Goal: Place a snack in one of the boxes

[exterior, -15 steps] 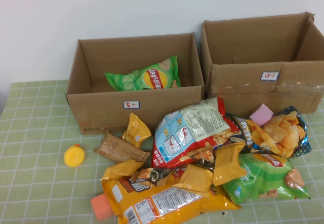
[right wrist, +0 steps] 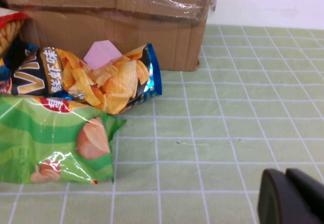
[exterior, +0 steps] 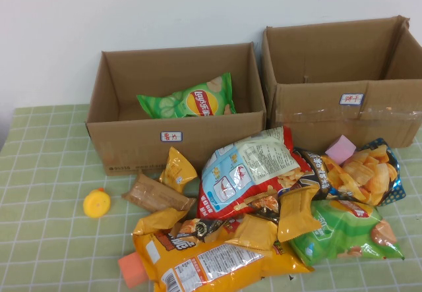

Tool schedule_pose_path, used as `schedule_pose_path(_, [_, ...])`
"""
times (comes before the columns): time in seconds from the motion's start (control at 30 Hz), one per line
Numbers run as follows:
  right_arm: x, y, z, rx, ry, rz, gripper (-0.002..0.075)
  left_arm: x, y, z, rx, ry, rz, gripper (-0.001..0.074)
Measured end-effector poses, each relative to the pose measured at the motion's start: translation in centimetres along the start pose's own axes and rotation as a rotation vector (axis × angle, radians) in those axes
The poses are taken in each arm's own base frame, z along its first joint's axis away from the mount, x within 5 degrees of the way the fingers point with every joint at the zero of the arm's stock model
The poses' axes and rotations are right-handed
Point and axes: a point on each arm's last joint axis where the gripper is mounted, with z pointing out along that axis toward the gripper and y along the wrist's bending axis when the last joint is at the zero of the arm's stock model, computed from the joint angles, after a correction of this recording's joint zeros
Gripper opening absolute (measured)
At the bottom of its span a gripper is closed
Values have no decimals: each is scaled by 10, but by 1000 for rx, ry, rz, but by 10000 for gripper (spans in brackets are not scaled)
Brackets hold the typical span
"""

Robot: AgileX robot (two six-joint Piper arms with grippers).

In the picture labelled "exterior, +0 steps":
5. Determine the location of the small yellow snack packet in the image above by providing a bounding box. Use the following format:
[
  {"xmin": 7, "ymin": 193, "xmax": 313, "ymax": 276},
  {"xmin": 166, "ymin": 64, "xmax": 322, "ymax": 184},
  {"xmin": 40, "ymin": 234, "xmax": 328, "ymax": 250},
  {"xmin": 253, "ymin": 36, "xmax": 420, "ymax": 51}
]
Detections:
[
  {"xmin": 232, "ymin": 213, "xmax": 280, "ymax": 252},
  {"xmin": 158, "ymin": 146, "xmax": 198, "ymax": 194},
  {"xmin": 276, "ymin": 186, "xmax": 322, "ymax": 243},
  {"xmin": 132, "ymin": 207, "xmax": 189, "ymax": 237}
]

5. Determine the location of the black blue Vikas chip bag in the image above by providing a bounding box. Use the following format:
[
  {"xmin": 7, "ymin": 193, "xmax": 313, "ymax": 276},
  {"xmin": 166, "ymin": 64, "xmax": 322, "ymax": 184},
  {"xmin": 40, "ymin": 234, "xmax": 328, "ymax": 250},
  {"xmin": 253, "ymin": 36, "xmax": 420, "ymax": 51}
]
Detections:
[{"xmin": 294, "ymin": 137, "xmax": 402, "ymax": 207}]

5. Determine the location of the small black orange snack packet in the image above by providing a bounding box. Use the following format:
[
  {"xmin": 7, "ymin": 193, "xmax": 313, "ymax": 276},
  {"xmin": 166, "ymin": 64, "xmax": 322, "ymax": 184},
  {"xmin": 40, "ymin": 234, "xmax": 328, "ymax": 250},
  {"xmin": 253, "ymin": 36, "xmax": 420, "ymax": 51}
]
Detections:
[
  {"xmin": 169, "ymin": 218, "xmax": 225, "ymax": 243},
  {"xmin": 245, "ymin": 194, "xmax": 281, "ymax": 223}
]

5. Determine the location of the large yellow snack bag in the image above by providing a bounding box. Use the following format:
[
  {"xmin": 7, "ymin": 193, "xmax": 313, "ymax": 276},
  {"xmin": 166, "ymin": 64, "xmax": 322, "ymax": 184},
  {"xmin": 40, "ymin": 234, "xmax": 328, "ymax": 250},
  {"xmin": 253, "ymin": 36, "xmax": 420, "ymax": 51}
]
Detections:
[{"xmin": 132, "ymin": 219, "xmax": 316, "ymax": 292}]

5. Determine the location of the white blue-edged label sticker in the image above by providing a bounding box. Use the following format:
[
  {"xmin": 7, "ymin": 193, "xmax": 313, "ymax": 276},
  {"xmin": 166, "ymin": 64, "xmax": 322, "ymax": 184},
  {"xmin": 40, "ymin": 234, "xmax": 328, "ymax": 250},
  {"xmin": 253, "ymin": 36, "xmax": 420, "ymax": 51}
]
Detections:
[
  {"xmin": 160, "ymin": 131, "xmax": 184, "ymax": 142},
  {"xmin": 340, "ymin": 93, "xmax": 365, "ymax": 106}
]

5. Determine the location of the red blue shrimp cracker bag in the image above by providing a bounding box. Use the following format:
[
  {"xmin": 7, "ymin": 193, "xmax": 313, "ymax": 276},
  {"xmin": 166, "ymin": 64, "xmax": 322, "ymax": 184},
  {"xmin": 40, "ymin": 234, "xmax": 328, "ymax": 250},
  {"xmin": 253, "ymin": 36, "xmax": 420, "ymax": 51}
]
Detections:
[{"xmin": 196, "ymin": 126, "xmax": 313, "ymax": 220}]

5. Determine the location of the small green Lay's chip bag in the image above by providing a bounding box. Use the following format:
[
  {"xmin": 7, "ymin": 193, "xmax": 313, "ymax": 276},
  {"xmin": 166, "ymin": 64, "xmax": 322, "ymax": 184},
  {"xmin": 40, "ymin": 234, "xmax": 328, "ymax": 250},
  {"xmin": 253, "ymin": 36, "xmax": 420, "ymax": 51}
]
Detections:
[{"xmin": 136, "ymin": 72, "xmax": 237, "ymax": 120}]

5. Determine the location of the cardboard box with 95338 print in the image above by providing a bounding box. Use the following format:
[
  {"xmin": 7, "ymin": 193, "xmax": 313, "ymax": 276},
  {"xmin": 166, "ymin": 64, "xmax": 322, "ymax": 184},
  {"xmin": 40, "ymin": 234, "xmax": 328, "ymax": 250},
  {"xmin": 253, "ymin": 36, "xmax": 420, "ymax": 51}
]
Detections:
[{"xmin": 84, "ymin": 42, "xmax": 267, "ymax": 177}]

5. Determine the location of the brown biscuit packet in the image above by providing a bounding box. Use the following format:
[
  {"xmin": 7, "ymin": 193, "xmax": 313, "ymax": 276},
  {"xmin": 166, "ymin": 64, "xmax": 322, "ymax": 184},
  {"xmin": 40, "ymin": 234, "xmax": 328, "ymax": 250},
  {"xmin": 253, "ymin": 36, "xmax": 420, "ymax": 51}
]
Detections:
[{"xmin": 121, "ymin": 172, "xmax": 198, "ymax": 213}]

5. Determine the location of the taped cardboard box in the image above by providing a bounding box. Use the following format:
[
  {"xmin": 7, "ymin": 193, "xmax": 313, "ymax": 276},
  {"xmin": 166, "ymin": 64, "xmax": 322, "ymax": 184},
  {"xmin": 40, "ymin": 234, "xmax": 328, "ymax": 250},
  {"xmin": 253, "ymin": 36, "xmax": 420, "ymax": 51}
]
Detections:
[{"xmin": 262, "ymin": 15, "xmax": 422, "ymax": 150}]

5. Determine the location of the pink foam cube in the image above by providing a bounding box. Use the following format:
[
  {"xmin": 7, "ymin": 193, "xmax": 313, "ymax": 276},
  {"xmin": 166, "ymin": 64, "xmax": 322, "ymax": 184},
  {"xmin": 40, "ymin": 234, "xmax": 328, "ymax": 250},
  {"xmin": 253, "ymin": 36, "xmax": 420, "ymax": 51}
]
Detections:
[{"xmin": 324, "ymin": 134, "xmax": 357, "ymax": 166}]

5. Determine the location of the yellow duck toy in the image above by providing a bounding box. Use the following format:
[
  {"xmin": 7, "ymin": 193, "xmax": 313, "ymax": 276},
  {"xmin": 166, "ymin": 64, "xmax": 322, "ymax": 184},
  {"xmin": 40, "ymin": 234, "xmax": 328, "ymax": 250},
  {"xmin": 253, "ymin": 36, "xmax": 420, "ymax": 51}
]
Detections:
[{"xmin": 82, "ymin": 188, "xmax": 111, "ymax": 219}]

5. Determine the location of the orange foam block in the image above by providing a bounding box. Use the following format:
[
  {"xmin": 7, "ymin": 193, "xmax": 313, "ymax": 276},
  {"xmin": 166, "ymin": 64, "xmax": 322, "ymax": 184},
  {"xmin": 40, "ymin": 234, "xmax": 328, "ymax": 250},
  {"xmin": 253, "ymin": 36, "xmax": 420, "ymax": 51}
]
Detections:
[{"xmin": 117, "ymin": 251, "xmax": 149, "ymax": 289}]

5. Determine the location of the green checked tablecloth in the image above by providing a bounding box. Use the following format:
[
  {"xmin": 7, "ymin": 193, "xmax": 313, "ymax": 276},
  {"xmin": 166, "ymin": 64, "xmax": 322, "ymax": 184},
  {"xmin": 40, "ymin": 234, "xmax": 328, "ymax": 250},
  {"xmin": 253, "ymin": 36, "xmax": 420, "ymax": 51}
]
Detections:
[{"xmin": 0, "ymin": 103, "xmax": 422, "ymax": 292}]

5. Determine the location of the large green Lay's chip bag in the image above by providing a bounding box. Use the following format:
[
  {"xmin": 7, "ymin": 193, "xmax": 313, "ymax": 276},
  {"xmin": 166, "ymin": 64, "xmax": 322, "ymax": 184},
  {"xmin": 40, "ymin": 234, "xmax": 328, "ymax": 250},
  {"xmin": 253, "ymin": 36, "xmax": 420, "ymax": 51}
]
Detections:
[{"xmin": 288, "ymin": 198, "xmax": 406, "ymax": 267}]

